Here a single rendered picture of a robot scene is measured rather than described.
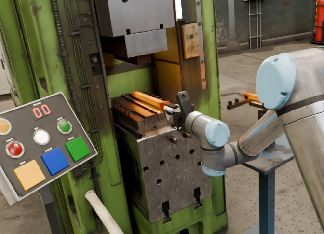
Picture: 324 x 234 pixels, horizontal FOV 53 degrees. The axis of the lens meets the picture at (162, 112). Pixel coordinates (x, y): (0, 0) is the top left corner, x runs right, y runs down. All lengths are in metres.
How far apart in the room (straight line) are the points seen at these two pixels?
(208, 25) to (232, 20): 6.64
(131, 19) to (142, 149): 0.56
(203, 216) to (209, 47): 0.92
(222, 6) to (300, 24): 2.39
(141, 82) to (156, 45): 0.57
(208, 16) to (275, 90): 1.12
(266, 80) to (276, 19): 8.40
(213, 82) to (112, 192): 0.81
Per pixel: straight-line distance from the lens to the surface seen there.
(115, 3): 1.38
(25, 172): 1.13
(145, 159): 1.49
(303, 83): 0.72
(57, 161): 1.18
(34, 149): 1.17
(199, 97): 1.81
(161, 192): 1.61
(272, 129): 1.06
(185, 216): 1.77
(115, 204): 1.77
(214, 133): 1.14
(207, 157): 1.20
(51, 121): 1.23
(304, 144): 0.72
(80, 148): 1.24
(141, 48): 1.42
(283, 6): 9.24
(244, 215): 2.45
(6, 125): 1.17
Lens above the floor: 1.49
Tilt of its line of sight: 19 degrees down
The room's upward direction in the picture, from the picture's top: 7 degrees counter-clockwise
